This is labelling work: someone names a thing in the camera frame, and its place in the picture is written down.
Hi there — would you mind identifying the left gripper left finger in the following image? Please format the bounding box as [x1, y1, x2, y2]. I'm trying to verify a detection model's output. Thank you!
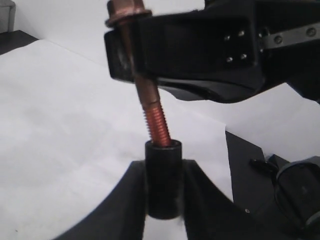
[53, 160, 147, 240]

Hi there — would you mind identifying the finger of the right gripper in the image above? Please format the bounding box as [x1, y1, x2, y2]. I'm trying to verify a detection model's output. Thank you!
[136, 9, 259, 82]
[103, 23, 266, 104]

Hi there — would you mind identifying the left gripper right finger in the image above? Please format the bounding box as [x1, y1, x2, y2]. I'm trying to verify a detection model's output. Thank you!
[183, 159, 285, 240]

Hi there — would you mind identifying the black cylindrical sleeve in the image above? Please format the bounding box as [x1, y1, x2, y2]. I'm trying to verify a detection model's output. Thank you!
[144, 139, 186, 220]

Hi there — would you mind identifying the copper flange bolt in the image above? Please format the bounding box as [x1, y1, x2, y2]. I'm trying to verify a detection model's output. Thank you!
[104, 0, 174, 148]

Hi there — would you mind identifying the black cable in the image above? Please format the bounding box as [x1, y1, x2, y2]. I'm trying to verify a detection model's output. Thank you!
[249, 158, 308, 233]

